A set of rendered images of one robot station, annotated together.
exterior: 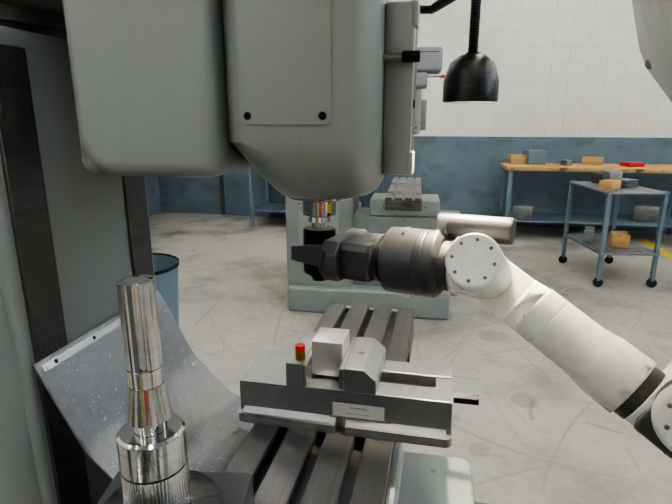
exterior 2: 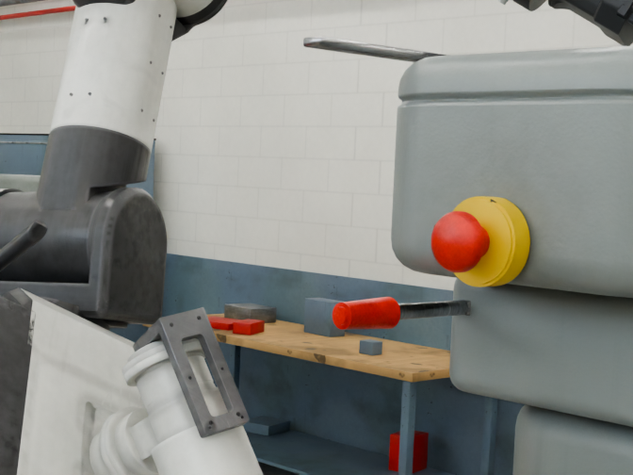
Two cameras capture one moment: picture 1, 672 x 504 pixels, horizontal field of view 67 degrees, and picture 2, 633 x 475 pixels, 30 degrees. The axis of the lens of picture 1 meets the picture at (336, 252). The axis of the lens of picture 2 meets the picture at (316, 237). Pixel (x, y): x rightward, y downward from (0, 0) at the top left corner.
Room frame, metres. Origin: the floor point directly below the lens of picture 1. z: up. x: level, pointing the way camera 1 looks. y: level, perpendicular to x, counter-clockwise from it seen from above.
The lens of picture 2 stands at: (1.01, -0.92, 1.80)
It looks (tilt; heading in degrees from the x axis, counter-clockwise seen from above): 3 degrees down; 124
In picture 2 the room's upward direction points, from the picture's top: 3 degrees clockwise
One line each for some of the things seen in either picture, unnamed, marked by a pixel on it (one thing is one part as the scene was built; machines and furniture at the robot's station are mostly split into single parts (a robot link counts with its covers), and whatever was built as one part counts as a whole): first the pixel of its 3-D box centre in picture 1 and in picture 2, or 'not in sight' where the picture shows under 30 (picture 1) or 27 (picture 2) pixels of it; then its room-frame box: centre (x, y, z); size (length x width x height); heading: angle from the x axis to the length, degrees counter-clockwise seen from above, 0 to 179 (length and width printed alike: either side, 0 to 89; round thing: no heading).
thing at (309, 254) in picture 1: (309, 255); not in sight; (0.68, 0.04, 1.23); 0.06 x 0.02 x 0.03; 63
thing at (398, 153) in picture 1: (400, 92); not in sight; (0.69, -0.08, 1.45); 0.04 x 0.04 x 0.21; 78
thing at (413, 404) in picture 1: (348, 380); not in sight; (0.78, -0.02, 0.98); 0.35 x 0.15 x 0.11; 78
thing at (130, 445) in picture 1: (151, 433); not in sight; (0.32, 0.13, 1.19); 0.05 x 0.05 x 0.01
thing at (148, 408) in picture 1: (143, 356); not in sight; (0.32, 0.13, 1.25); 0.03 x 0.03 x 0.11
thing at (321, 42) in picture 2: not in sight; (430, 57); (0.56, -0.11, 1.89); 0.24 x 0.04 x 0.01; 75
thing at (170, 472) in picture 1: (155, 474); not in sight; (0.32, 0.13, 1.16); 0.05 x 0.05 x 0.06
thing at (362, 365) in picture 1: (363, 363); not in sight; (0.77, -0.05, 1.02); 0.12 x 0.06 x 0.04; 168
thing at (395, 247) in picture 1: (377, 259); not in sight; (0.67, -0.06, 1.23); 0.13 x 0.12 x 0.10; 153
